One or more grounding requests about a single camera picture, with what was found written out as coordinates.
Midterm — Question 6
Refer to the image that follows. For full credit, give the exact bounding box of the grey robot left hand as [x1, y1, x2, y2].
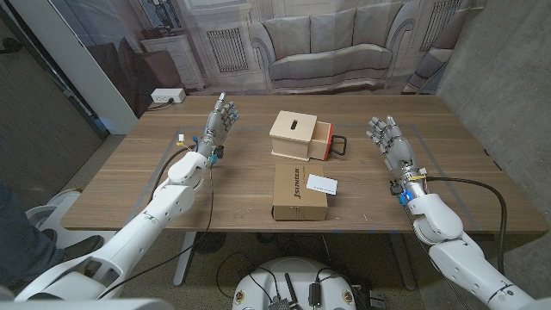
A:
[195, 91, 240, 158]

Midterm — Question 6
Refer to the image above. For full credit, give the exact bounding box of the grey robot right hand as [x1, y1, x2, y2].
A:
[365, 115, 430, 197]

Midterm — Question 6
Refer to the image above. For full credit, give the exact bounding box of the white plastic card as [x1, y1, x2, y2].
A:
[306, 173, 339, 196]

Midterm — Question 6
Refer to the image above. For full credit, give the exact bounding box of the wooden drawer with red front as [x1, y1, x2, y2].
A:
[308, 121, 348, 162]

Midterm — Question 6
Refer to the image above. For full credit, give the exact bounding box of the brown cardboard package box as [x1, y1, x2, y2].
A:
[271, 163, 329, 222]

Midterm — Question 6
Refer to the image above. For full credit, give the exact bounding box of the white power strip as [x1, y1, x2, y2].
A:
[150, 87, 187, 104]

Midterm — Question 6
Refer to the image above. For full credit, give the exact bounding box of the light wooden box with slot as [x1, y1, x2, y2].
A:
[269, 109, 319, 162]

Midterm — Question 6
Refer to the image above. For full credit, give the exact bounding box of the black round vented disc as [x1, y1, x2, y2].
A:
[192, 232, 227, 255]

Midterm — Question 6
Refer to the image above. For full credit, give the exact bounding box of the printed sofa room backdrop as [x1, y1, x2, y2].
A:
[49, 0, 487, 120]

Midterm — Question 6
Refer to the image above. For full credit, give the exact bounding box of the white table leg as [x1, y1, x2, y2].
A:
[172, 231, 197, 288]

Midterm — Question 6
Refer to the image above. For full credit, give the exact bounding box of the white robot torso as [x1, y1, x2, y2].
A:
[231, 257, 357, 310]

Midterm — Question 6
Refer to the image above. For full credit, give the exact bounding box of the black adapter on torso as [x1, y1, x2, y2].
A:
[308, 282, 322, 307]

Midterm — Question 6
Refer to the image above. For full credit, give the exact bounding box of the black antenna on torso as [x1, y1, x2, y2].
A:
[283, 272, 300, 310]

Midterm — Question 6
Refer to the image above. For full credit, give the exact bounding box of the white mobile base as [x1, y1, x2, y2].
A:
[24, 188, 117, 259]

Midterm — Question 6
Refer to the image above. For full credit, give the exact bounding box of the person in blue jeans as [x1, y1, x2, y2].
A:
[0, 180, 106, 294]

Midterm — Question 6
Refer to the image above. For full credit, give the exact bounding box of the black power strip cable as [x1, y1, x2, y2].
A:
[145, 97, 176, 112]

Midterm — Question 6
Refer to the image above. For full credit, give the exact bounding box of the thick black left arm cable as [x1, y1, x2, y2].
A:
[148, 145, 197, 203]

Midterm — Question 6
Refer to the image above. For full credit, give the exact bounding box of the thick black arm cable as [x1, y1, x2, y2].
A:
[148, 145, 197, 203]
[425, 176, 508, 275]

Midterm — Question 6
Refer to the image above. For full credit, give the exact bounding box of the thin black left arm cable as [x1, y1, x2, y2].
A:
[96, 163, 215, 301]

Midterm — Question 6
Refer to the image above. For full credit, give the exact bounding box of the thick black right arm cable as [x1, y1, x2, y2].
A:
[425, 176, 508, 275]

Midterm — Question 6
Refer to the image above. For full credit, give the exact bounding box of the black door handle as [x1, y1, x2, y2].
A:
[0, 37, 22, 55]

